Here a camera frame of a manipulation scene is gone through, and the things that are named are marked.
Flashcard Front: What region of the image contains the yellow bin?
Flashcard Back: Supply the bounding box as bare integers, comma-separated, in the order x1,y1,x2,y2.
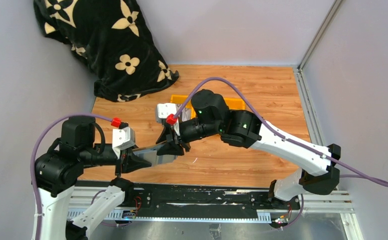
170,94,196,119
224,98,246,110

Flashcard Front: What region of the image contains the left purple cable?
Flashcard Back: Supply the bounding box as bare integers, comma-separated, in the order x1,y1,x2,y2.
30,113,123,240

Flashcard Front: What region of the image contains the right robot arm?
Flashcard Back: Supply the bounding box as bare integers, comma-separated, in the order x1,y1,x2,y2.
156,89,340,209

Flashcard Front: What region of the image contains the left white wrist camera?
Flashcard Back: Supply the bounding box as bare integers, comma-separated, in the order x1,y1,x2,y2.
112,126,136,159

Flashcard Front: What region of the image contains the silver cards pile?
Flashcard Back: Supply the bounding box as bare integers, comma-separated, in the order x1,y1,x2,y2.
179,103,193,122

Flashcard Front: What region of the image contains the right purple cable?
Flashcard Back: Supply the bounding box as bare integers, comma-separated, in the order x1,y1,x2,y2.
166,76,388,188

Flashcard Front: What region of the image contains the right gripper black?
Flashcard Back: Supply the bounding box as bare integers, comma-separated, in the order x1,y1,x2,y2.
155,116,222,156

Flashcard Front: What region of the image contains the yellow bin left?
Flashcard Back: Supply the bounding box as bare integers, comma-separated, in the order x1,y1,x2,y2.
170,94,196,119

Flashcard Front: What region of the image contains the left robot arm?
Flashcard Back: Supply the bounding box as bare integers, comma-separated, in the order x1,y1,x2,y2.
30,113,152,240

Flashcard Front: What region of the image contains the brown leather card holder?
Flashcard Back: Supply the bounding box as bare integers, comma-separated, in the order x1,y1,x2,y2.
133,143,177,166

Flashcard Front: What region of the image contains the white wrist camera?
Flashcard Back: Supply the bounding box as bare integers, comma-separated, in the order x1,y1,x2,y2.
112,126,136,159
155,103,180,136

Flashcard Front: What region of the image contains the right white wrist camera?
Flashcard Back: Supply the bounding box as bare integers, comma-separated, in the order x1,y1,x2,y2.
155,103,180,136

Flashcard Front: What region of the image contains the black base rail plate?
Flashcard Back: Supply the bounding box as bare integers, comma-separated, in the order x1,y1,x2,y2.
120,183,300,220

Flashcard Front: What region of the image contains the aluminium frame post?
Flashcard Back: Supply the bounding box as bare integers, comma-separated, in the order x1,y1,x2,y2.
297,0,344,72

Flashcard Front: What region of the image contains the purple cable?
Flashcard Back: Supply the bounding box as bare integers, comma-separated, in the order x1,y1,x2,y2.
166,76,388,188
30,113,123,240

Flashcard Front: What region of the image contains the black floral blanket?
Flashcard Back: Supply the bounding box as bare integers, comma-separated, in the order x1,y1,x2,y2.
33,0,179,102

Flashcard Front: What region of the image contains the yellow bin right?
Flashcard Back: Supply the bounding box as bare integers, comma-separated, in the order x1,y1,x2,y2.
224,98,246,110

